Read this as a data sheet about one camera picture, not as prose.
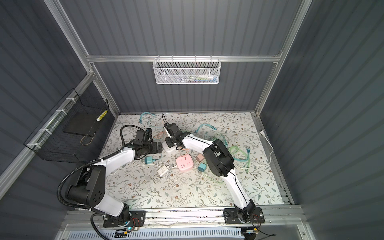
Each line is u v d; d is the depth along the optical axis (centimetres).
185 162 91
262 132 108
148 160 92
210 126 112
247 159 94
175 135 77
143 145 73
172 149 96
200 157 94
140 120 116
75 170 44
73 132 72
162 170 87
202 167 89
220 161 60
